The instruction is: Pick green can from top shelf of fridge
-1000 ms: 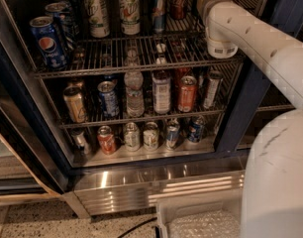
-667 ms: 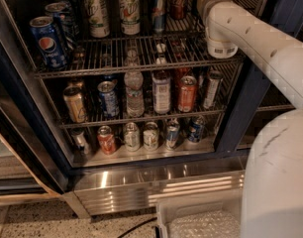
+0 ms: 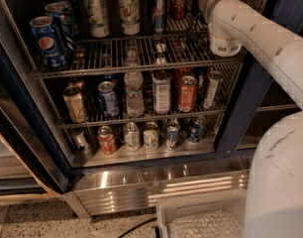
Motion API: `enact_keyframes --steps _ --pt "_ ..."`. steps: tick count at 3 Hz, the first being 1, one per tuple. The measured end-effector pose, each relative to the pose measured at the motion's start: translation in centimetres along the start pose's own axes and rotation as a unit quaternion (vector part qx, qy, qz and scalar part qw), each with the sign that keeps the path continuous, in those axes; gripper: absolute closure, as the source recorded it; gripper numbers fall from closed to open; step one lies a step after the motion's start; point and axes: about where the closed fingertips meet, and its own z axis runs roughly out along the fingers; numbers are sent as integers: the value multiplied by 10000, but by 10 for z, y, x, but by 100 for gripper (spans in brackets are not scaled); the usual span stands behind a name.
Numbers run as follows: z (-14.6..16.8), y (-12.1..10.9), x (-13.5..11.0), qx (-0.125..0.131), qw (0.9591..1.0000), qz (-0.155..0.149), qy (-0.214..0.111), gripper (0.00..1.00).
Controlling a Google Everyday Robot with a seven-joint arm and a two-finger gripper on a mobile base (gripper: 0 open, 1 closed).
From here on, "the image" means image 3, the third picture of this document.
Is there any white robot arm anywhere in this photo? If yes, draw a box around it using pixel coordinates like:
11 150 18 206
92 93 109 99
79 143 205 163
199 0 303 238

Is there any stainless steel fridge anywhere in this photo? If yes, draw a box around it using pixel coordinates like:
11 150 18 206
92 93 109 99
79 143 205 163
0 0 303 218

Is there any white green can bottom shelf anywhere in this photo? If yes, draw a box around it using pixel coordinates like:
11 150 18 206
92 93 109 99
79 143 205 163
143 122 159 151

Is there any blue silver can bottom shelf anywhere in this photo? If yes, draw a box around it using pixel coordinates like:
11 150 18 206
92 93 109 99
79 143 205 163
165 120 180 150

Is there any orange red can middle shelf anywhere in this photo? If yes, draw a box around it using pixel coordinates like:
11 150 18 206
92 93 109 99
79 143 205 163
177 75 197 113

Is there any blue can middle shelf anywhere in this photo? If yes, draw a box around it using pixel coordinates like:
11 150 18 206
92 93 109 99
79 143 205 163
97 81 119 118

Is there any blue Pepsi can bottom shelf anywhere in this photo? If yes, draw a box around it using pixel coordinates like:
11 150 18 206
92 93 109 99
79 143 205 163
187 115 205 143

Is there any red can bottom shelf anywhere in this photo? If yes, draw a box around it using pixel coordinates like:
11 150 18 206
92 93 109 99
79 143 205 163
97 126 117 155

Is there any silver slim can middle shelf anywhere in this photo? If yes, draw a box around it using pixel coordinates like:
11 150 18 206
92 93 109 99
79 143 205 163
203 70 223 109

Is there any dark silver can bottom left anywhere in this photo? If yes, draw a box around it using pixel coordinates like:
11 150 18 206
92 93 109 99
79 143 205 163
71 128 91 155

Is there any gold can middle shelf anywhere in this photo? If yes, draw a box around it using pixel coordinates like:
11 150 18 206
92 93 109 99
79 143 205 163
63 86 87 123

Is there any right white green soda can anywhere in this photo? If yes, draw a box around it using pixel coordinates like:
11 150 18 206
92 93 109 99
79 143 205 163
119 0 140 35

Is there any white green soda can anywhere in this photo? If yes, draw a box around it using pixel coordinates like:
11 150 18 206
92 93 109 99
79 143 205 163
119 0 140 35
84 0 110 38

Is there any silver blue energy drink can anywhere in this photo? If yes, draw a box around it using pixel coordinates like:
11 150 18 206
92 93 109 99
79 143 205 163
151 0 166 34

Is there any left white green soda can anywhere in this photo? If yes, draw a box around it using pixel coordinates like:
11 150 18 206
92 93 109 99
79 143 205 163
84 0 110 38

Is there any front blue Pepsi can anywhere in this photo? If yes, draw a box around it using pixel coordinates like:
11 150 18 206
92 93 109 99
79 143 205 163
30 16 67 69

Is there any red Coca-Cola can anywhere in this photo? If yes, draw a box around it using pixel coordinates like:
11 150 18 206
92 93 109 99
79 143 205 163
169 0 187 20

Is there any open fridge glass door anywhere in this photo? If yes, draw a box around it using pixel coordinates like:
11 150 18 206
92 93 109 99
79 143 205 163
0 41 68 204

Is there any white labelled bottle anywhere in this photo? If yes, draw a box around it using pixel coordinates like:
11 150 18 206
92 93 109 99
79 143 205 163
151 69 171 114

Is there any clear water bottle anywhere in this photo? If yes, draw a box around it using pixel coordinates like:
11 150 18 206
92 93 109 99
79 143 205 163
124 48 145 117

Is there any white plastic bin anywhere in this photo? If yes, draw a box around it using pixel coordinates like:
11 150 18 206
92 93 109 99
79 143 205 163
156 189 247 238

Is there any middle wire shelf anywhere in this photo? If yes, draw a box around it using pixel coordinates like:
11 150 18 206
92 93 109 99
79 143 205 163
56 61 240 130

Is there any wire shelf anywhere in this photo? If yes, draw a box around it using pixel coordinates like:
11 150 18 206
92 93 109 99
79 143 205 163
29 0 262 80
56 61 240 130

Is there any top wire shelf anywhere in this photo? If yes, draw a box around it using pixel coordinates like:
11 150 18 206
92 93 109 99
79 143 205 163
29 0 262 80

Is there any black cable on floor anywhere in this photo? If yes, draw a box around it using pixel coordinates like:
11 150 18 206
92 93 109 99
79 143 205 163
116 217 158 238

